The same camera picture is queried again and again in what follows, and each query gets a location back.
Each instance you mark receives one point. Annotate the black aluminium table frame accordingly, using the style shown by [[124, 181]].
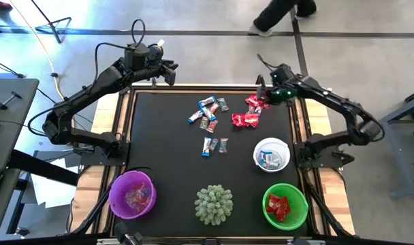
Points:
[[125, 89]]

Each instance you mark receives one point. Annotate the black table mat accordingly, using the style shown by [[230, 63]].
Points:
[[179, 170]]

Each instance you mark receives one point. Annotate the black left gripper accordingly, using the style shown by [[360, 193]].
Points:
[[155, 68]]

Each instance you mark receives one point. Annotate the black mounted device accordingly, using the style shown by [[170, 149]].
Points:
[[123, 233]]

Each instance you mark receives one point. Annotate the person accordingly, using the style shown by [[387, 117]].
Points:
[[275, 13]]

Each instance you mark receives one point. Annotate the white paper sheets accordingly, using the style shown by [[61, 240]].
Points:
[[50, 190]]

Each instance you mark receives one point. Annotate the white bowl with black face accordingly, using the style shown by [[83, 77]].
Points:
[[282, 149]]

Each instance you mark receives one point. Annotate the black floor stand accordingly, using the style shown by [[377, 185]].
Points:
[[53, 24]]

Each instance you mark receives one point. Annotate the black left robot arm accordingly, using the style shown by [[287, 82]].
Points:
[[101, 80]]

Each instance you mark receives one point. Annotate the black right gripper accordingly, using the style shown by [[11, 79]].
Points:
[[282, 95]]

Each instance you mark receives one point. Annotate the black clamp bracket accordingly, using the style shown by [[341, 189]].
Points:
[[260, 81]]

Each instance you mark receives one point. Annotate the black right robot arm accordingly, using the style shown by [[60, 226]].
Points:
[[346, 109]]

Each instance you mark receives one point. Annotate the purple plastic bowl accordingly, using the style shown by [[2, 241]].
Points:
[[116, 200]]

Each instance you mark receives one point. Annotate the blue white candy bar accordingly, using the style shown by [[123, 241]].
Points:
[[270, 165], [206, 146], [195, 116], [209, 114], [265, 156], [258, 111], [207, 101]]

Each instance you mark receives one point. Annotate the green plastic bowl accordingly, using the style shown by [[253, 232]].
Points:
[[300, 217]]

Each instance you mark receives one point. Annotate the grey metal desk frame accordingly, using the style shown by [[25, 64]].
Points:
[[402, 160]]

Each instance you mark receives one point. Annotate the red Skittles packet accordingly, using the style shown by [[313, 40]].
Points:
[[272, 203], [281, 216], [284, 205], [238, 119], [252, 101], [251, 120]]

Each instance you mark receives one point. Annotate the succulent in patterned grey pot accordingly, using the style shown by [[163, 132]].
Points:
[[214, 204]]

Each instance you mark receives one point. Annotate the grey desk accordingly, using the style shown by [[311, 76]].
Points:
[[9, 136]]

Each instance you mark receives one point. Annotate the black diagonal frame strut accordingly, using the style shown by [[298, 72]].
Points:
[[324, 211], [94, 212]]

